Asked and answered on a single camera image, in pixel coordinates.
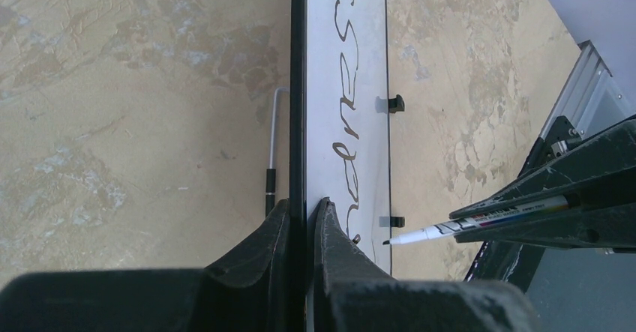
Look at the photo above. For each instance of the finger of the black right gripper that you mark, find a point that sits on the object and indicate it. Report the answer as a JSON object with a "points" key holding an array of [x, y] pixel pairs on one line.
{"points": [[593, 221], [605, 158]]}

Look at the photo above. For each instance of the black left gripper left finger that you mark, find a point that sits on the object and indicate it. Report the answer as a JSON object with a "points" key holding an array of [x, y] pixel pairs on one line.
{"points": [[235, 293]]}

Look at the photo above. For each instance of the black whiteboard marker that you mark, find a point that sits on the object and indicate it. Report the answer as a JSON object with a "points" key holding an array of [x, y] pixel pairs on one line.
{"points": [[486, 220]]}

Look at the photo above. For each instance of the white whiteboard black frame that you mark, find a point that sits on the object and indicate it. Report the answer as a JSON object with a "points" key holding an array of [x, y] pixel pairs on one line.
{"points": [[344, 89]]}

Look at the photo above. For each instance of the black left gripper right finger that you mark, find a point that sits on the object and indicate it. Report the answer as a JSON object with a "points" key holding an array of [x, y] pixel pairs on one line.
{"points": [[350, 293]]}

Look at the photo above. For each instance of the black wire easel stand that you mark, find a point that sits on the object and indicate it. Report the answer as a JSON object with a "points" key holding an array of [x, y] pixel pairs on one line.
{"points": [[395, 104]]}

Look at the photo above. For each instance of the aluminium extrusion rail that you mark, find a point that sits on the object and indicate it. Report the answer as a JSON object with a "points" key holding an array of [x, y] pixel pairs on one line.
{"points": [[590, 99]]}

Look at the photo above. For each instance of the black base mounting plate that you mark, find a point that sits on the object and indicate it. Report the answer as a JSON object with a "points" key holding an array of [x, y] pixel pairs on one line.
{"points": [[513, 262]]}

